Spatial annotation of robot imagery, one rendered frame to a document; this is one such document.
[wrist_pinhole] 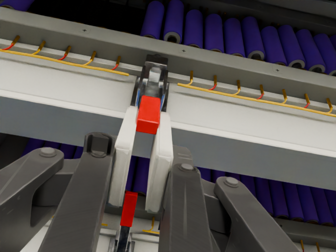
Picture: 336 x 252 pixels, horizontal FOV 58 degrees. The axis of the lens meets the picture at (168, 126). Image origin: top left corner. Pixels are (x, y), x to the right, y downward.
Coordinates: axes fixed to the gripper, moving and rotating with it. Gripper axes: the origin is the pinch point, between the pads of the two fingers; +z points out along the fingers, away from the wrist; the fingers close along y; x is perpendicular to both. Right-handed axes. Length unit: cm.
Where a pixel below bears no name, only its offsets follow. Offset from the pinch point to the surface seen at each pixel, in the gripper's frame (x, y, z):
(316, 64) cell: 6.1, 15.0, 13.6
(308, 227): -12.9, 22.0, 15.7
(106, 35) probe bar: 5.1, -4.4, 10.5
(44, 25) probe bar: 4.9, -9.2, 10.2
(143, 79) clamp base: 2.7, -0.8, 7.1
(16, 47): 2.7, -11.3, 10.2
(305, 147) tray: -0.1, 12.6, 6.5
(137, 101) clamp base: 1.2, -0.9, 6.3
